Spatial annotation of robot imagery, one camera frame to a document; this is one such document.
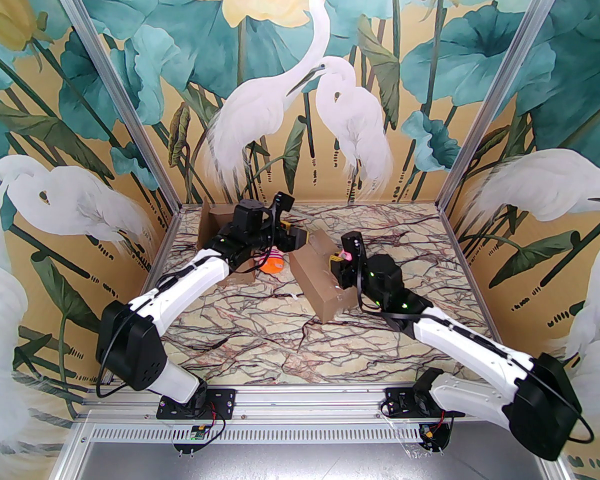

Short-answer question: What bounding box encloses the grey metal sheet panel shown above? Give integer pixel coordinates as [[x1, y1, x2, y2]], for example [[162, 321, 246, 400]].
[[72, 442, 563, 480]]

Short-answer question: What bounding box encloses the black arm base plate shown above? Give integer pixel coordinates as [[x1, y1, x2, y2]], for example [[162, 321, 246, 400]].
[[383, 387, 466, 419], [156, 387, 237, 420]]

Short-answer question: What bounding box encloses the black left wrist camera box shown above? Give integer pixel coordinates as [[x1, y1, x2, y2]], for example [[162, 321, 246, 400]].
[[231, 199, 274, 231]]

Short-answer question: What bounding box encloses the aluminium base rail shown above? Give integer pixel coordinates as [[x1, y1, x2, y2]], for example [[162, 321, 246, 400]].
[[77, 385, 551, 425]]

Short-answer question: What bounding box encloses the perforated metal strip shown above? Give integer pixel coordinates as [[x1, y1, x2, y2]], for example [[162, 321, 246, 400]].
[[82, 424, 423, 444]]

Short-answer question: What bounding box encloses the plush doll striped shirt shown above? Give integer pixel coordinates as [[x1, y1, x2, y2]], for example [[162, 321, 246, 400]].
[[257, 248, 287, 275]]

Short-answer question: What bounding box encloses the aluminium table edge strip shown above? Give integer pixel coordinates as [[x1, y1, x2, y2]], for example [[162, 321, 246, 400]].
[[437, 207, 520, 381], [102, 207, 183, 386]]

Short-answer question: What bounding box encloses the aluminium frame post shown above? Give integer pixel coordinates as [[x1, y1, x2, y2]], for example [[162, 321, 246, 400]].
[[437, 0, 566, 214], [45, 0, 183, 212]]

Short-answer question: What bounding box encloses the small brown cardboard box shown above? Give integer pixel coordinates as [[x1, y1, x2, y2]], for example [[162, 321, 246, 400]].
[[198, 200, 261, 289]]

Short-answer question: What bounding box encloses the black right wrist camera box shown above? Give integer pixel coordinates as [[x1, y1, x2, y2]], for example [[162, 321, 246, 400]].
[[340, 232, 367, 265]]

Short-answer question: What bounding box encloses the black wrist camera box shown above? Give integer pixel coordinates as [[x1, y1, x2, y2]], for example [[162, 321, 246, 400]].
[[340, 232, 367, 265], [231, 199, 274, 231]]

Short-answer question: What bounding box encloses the long brown cardboard box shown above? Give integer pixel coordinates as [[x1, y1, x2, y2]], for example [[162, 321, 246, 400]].
[[289, 228, 353, 325]]

